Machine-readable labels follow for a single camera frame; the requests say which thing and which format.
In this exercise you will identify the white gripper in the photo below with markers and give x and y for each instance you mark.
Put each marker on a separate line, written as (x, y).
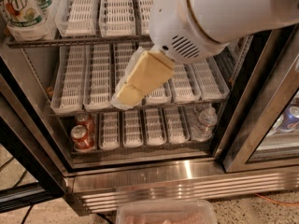
(173, 21)

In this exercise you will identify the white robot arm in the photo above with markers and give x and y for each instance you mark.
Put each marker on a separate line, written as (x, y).
(227, 20)

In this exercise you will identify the middle shelf tray four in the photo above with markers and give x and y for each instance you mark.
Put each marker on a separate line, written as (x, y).
(160, 95)

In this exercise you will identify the middle shelf tray three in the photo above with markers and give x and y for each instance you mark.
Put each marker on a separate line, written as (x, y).
(122, 56)

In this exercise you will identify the shelf tray three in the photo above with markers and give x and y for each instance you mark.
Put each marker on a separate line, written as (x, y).
(155, 130)
(144, 8)
(122, 56)

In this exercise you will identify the middle shelf tray five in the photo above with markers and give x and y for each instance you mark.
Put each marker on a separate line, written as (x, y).
(183, 85)

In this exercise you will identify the middle shelf tray two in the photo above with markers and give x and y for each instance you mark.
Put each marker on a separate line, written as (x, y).
(97, 88)

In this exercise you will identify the shelf tray two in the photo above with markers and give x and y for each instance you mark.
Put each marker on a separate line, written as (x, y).
(132, 130)
(97, 88)
(117, 18)

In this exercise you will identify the bottom shelf tray two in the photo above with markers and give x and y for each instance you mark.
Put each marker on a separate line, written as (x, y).
(132, 130)

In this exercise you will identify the top shelf tray two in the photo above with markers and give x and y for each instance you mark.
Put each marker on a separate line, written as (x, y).
(117, 18)

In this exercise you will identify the bottom shelf tray three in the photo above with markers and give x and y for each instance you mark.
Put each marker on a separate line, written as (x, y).
(155, 130)

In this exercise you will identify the top shelf tray three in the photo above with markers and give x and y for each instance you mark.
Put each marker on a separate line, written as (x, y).
(144, 8)

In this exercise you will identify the middle shelf tray one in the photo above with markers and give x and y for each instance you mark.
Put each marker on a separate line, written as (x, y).
(68, 91)

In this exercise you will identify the rear red soda can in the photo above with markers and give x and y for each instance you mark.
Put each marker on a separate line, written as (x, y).
(86, 120)

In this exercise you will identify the red soda can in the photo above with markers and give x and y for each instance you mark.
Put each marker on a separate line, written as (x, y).
(83, 141)
(86, 120)

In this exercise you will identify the top shelf tray one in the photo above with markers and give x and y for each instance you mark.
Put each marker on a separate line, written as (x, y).
(77, 17)

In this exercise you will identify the front red soda can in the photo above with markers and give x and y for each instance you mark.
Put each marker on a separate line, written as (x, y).
(83, 141)

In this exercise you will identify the blue soda can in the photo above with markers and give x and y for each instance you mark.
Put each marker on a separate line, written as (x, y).
(290, 119)

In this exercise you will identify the black fridge door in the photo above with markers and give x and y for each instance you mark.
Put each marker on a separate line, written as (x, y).
(17, 138)

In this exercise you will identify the clear water bottle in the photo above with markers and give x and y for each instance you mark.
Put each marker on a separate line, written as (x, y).
(204, 120)

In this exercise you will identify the clear plastic food container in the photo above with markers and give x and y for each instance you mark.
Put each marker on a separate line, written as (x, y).
(166, 212)

